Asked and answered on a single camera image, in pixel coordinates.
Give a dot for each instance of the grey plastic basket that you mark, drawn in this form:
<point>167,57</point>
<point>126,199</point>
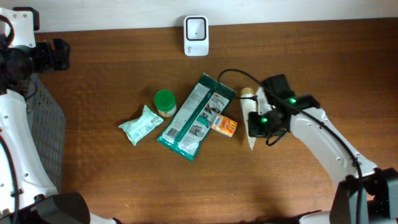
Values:
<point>47,124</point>

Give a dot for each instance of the green white gloves package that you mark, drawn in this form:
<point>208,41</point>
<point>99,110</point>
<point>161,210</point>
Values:
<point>192,123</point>

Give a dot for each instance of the mint green snack packet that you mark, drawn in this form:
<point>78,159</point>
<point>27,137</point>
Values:
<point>138,128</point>

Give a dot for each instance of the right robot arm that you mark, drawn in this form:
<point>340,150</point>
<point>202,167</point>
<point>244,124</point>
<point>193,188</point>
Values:
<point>364,192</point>

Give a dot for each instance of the white lotion tube gold cap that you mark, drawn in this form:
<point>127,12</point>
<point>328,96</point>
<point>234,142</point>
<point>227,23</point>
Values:
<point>248,104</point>

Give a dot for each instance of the orange tissue packet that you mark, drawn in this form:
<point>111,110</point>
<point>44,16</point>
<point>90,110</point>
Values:
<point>224,125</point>

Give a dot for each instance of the white barcode scanner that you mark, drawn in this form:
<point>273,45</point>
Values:
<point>196,36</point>

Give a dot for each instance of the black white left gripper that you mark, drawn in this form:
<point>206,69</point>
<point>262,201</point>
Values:
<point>51,65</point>

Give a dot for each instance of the green lid jar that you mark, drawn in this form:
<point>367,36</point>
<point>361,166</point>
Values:
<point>165,103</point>

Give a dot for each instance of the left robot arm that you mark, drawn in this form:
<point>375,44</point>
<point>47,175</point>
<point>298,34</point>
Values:
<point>27,193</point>

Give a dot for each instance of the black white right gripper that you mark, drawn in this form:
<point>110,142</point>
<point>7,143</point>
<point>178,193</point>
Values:
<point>253,130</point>

